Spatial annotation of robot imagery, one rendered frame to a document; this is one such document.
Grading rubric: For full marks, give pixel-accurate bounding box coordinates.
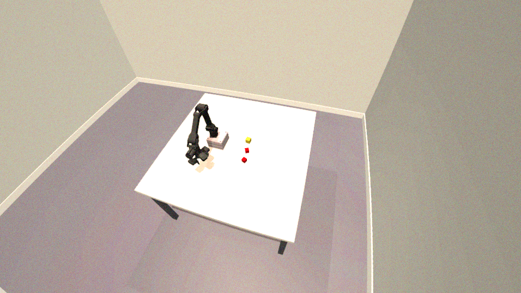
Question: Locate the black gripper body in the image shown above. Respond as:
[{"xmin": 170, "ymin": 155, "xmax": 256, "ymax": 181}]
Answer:
[{"xmin": 188, "ymin": 146, "xmax": 210, "ymax": 166}]

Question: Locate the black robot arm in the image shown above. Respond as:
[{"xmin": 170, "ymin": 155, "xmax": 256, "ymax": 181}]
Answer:
[{"xmin": 185, "ymin": 103, "xmax": 219, "ymax": 162}]

